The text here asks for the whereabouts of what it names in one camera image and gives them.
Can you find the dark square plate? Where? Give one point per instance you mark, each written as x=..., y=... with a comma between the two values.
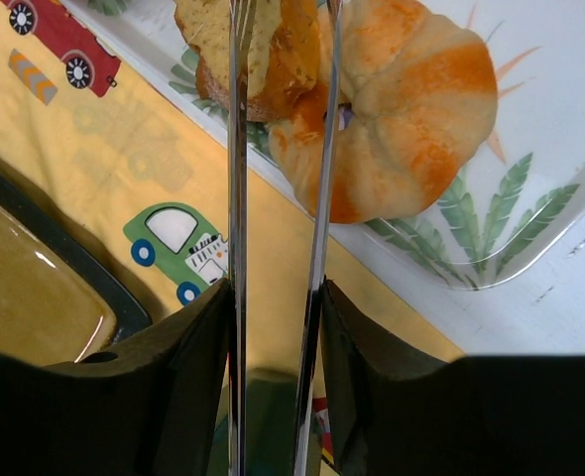
x=57, y=303

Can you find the orange striped croissant bread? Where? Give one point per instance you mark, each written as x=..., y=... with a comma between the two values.
x=423, y=93

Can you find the floral white serving tray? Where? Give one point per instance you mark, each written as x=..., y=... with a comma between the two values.
x=526, y=184

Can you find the sliced brown bread loaf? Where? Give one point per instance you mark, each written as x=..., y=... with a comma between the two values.
x=283, y=58

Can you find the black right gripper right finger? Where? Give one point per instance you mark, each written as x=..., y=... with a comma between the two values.
x=396, y=410

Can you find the yellow vehicle print placemat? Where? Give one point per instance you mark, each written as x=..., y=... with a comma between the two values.
x=95, y=162

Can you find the silver metal tongs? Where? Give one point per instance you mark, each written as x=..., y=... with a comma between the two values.
x=242, y=15

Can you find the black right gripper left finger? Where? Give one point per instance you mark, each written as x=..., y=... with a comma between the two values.
x=146, y=405

